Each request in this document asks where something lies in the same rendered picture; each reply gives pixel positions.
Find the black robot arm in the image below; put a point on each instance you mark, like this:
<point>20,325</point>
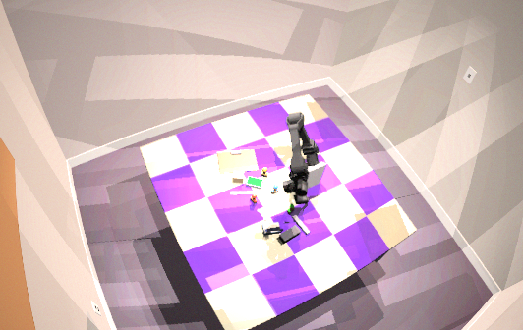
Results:
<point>295,122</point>

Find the white inspection card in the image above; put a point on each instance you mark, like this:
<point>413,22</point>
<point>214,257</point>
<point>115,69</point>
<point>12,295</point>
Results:
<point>269,211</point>

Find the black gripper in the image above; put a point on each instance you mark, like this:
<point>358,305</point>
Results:
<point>299,200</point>

